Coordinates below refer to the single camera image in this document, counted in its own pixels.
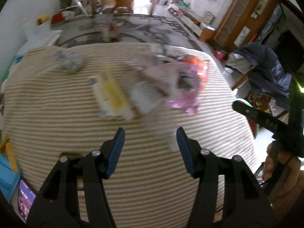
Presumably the yellow white wrapper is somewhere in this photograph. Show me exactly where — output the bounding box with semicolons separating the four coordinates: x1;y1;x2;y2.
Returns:
88;65;135;120

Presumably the orange snack bag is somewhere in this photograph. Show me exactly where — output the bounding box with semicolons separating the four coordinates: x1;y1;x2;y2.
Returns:
176;55;210;92

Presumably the pink snack bag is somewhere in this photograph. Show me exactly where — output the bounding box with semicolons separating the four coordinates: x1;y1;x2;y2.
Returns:
128;52;203;116

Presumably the grey paper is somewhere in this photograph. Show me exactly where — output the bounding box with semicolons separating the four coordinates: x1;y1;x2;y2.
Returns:
54;51;86;74

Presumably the person's right hand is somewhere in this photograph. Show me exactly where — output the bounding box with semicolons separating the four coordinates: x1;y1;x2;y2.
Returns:
262;141;303;221

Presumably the red bin with green rim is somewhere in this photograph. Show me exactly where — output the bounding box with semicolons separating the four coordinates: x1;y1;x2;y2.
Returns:
237;98;259;139

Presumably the navy blue jacket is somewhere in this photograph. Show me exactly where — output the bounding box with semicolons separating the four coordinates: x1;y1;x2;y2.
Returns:
226;42;292;110

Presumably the carved wooden chair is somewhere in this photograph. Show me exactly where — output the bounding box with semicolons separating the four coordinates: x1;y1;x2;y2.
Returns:
231;66;289;119

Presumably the striped beige table mat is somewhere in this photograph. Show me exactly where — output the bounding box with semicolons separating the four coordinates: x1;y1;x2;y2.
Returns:
4;43;258;227

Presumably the low tv cabinet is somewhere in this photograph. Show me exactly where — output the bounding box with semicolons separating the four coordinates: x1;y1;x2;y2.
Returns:
168;3;215;42

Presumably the red bag on floor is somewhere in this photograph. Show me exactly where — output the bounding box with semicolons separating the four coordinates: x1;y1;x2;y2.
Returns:
51;11;67;25

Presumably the patterned grey rug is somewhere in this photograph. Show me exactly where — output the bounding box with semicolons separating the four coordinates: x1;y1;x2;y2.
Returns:
51;14;202;51

